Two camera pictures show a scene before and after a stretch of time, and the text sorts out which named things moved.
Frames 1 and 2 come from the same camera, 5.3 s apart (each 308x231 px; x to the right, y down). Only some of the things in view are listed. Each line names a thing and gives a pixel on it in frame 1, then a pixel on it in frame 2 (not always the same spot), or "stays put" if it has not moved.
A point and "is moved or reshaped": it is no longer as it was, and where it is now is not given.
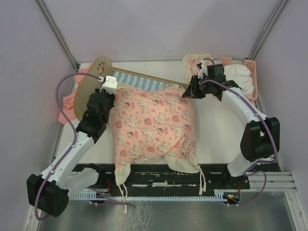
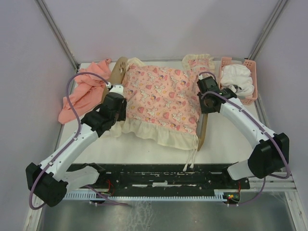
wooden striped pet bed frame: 89,81 -> 116,78
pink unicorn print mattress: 147,123 is moved or reshaped
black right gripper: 191,91 -> 204,109
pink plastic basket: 251,65 stays put
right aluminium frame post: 267,29 stays put
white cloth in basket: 241,74 stays put
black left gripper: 112,96 -> 122,115
